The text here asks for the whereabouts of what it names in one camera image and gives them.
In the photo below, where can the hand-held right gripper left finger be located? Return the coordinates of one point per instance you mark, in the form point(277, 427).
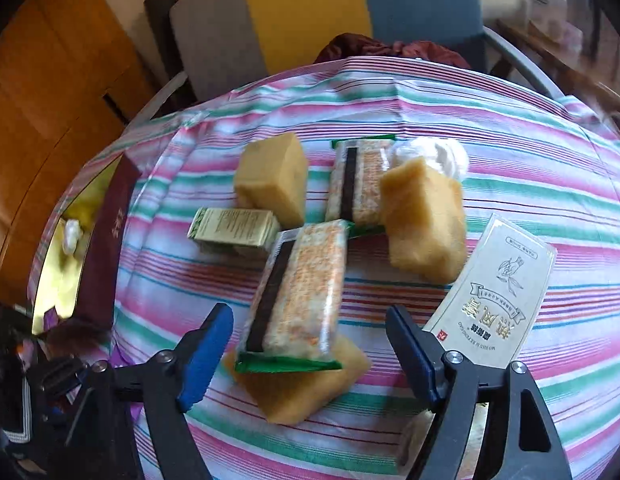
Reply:
point(209, 355)

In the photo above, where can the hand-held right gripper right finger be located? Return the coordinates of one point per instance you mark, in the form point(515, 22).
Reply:
point(415, 355)

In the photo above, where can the yellow sponge block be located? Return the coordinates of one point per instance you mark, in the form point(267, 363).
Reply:
point(425, 230)
point(270, 180)
point(300, 395)

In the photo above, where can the small green printed box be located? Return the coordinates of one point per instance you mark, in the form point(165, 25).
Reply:
point(229, 227)

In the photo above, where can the gold tin with maroon side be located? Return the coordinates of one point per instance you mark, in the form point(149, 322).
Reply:
point(107, 240)

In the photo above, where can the white towel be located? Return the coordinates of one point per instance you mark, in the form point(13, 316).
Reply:
point(440, 152)

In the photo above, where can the flat beige printed box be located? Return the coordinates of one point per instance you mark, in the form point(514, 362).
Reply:
point(495, 285)

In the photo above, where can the clear rice cracker packet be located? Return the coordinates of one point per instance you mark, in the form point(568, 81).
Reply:
point(305, 290)
point(365, 185)

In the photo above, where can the striped tablecloth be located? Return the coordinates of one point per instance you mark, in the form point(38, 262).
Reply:
point(515, 185)

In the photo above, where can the dark red cloth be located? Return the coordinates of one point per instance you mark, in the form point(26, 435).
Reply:
point(360, 45)

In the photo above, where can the wooden side table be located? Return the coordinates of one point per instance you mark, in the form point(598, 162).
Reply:
point(555, 60)

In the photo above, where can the grey yellow blue chair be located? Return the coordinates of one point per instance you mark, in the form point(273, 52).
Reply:
point(300, 10)

